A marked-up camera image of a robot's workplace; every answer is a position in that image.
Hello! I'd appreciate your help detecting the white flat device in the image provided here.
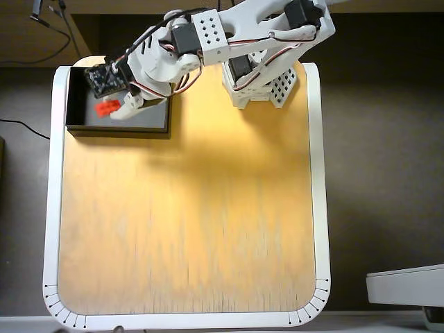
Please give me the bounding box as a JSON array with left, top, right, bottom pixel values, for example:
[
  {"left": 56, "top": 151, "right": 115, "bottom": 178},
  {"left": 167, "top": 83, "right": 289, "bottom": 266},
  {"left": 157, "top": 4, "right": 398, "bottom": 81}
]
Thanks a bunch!
[{"left": 366, "top": 263, "right": 444, "bottom": 308}]

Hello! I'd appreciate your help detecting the white wrist servo wire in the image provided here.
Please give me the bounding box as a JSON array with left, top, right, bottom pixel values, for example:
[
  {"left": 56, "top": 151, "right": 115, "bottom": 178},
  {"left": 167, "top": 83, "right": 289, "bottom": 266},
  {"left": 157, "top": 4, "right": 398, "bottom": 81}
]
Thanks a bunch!
[{"left": 171, "top": 50, "right": 205, "bottom": 95}]

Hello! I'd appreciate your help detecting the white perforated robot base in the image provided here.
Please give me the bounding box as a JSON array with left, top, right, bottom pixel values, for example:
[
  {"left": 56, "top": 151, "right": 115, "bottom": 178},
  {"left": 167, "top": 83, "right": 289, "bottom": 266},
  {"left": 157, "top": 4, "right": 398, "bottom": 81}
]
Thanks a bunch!
[{"left": 221, "top": 48, "right": 300, "bottom": 110}]

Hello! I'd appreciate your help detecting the black cable with grey plug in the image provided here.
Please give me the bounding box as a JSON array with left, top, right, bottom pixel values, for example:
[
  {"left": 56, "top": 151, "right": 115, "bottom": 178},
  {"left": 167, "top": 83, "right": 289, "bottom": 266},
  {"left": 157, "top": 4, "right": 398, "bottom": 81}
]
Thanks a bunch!
[{"left": 0, "top": 0, "right": 72, "bottom": 67}]

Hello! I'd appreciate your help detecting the black rectangular bin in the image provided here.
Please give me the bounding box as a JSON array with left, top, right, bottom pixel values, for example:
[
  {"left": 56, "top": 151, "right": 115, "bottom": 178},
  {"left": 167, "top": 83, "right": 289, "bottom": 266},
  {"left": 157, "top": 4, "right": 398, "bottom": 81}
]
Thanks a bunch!
[{"left": 65, "top": 66, "right": 173, "bottom": 140}]

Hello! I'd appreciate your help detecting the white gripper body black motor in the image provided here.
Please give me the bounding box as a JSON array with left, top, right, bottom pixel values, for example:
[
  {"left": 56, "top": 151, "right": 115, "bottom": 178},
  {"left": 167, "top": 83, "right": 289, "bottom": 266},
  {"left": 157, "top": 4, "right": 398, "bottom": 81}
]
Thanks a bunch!
[{"left": 126, "top": 29, "right": 185, "bottom": 102}]

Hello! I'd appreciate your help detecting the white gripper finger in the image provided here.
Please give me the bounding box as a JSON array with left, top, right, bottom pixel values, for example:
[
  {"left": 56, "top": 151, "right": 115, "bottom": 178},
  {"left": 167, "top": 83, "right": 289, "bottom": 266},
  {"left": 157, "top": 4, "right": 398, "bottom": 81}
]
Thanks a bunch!
[{"left": 110, "top": 91, "right": 144, "bottom": 121}]

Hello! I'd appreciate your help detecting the black camera cable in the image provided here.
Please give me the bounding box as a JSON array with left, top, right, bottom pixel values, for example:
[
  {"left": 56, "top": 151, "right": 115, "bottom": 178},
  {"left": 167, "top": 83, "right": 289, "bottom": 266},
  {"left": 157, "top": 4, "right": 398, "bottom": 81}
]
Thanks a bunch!
[{"left": 110, "top": 7, "right": 209, "bottom": 76}]

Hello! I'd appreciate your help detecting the red forearm servo wire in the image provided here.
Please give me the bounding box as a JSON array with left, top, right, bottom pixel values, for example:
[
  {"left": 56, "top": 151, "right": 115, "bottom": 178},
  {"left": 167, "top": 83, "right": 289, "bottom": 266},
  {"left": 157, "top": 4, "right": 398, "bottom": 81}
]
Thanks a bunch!
[{"left": 227, "top": 24, "right": 318, "bottom": 46}]

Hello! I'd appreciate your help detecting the thin dark hanging cable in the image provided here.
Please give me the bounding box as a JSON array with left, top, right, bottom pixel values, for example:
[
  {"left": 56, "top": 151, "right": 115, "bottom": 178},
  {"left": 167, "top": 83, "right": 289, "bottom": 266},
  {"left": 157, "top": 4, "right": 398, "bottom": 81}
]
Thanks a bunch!
[{"left": 57, "top": 0, "right": 83, "bottom": 59}]

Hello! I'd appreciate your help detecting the red lego block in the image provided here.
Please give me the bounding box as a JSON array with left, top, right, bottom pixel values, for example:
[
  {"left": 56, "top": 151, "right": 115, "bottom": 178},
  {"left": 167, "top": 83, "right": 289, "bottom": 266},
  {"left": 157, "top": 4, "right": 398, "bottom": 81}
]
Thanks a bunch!
[{"left": 94, "top": 99, "right": 123, "bottom": 119}]

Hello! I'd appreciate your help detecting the thin black floor cable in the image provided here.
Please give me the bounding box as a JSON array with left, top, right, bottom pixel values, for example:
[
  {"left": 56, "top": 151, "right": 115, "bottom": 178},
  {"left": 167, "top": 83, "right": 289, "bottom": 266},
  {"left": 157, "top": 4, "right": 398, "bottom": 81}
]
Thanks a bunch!
[{"left": 0, "top": 118, "right": 51, "bottom": 141}]

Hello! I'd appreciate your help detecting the black wrist camera circuit board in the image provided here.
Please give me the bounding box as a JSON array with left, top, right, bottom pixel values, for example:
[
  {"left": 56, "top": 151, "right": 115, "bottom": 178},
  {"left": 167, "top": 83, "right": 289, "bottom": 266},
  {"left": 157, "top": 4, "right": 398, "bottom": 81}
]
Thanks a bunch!
[{"left": 84, "top": 59, "right": 135, "bottom": 99}]

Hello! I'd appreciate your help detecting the white table rim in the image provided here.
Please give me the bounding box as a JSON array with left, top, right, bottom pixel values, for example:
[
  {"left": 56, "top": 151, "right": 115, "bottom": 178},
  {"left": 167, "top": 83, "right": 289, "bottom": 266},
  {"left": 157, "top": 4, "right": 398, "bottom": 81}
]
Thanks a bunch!
[{"left": 42, "top": 62, "right": 332, "bottom": 330}]

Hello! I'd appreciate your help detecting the white gripper servo wire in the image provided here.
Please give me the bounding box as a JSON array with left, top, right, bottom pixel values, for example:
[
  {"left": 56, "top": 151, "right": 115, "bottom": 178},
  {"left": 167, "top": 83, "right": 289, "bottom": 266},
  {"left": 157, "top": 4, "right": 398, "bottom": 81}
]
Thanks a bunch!
[{"left": 133, "top": 81, "right": 174, "bottom": 98}]

